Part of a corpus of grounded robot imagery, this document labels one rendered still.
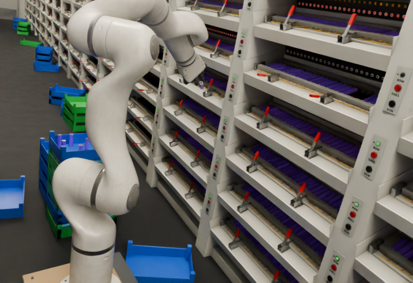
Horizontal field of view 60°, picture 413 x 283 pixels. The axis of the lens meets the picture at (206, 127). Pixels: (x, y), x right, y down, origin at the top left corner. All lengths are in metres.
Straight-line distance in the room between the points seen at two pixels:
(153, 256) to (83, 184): 0.93
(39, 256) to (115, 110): 1.08
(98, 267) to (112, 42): 0.61
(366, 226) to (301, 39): 0.62
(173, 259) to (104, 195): 0.95
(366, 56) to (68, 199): 0.90
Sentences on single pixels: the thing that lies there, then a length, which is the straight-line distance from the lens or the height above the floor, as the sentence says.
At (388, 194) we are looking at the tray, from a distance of 1.14.
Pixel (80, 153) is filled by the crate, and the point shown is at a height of 0.44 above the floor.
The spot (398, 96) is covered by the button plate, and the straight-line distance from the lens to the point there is 1.05.
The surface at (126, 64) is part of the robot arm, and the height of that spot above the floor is 1.00.
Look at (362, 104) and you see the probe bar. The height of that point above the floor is 0.97.
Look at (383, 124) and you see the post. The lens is 1.08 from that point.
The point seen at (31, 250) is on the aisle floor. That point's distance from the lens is 1.87.
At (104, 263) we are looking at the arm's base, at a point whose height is 0.45.
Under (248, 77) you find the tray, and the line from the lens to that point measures 1.48.
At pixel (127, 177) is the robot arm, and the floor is 0.72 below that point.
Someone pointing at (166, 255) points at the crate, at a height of 0.01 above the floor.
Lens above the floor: 1.16
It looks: 18 degrees down
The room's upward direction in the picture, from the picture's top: 11 degrees clockwise
